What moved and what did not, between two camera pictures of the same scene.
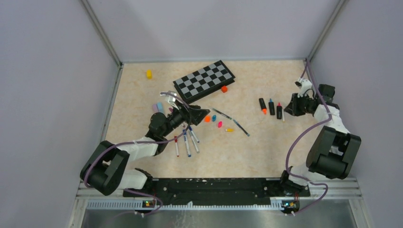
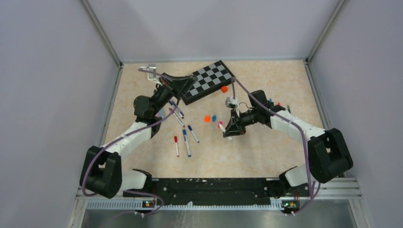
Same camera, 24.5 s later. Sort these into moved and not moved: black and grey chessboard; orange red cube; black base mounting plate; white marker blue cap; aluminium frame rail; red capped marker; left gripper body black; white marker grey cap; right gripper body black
Moved: left gripper body black; right gripper body black; white marker grey cap
Not moved: red capped marker; white marker blue cap; black base mounting plate; orange red cube; black and grey chessboard; aluminium frame rail
